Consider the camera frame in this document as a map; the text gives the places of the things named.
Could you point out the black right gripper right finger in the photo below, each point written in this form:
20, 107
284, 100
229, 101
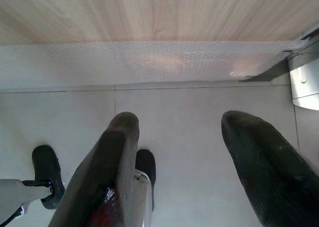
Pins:
269, 174

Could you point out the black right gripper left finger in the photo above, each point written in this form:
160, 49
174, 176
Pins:
99, 162

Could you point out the robot left leg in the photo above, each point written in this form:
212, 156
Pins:
47, 167

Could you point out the white washing machine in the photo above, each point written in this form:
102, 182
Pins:
306, 82

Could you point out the long bubble wrap strip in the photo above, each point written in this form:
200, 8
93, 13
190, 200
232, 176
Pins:
149, 62

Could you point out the wooden cabinet front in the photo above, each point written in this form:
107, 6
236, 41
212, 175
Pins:
149, 13

